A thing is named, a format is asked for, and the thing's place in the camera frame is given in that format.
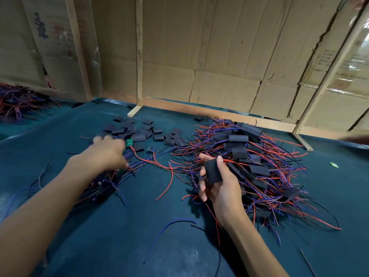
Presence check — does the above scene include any pale slanted wooden post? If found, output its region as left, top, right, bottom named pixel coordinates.
left=293, top=8, right=369, bottom=152

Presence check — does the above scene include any person's right hand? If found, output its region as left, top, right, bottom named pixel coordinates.
left=198, top=153, right=246, bottom=229

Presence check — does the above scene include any clear plastic sheet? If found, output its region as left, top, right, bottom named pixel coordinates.
left=340, top=32, right=369, bottom=96

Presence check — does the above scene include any pile of sleeved wired boards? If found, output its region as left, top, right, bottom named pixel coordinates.
left=156, top=117, right=342, bottom=246

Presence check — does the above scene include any person's right forearm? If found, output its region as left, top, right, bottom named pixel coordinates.
left=222, top=213, right=289, bottom=277

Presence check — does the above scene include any pile of black sleeve pieces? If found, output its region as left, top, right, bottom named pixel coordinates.
left=95, top=115, right=188, bottom=152

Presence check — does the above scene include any wooden ledge board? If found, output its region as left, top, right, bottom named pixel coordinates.
left=101, top=89, right=369, bottom=142

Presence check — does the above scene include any wire pile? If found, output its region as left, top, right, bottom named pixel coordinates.
left=0, top=82, right=58, bottom=123

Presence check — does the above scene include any person's left forearm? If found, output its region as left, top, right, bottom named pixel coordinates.
left=0, top=159, right=93, bottom=277

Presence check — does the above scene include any thin wooden post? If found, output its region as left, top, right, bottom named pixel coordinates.
left=127, top=0, right=145, bottom=118

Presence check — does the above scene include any black sleeve piece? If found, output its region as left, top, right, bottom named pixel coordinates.
left=204, top=159, right=223, bottom=184

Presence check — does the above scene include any person's left hand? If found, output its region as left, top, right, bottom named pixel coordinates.
left=66, top=135, right=130, bottom=177

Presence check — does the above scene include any wide wooden post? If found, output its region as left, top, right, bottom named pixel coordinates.
left=65, top=0, right=93, bottom=103

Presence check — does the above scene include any loose blue wire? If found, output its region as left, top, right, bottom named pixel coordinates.
left=144, top=219, right=197, bottom=264

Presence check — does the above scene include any pile of unsleeved wired boards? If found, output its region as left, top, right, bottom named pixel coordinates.
left=0, top=144, right=153, bottom=229

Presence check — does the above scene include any loose curved black wire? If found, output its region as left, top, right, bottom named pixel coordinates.
left=192, top=225, right=221, bottom=277

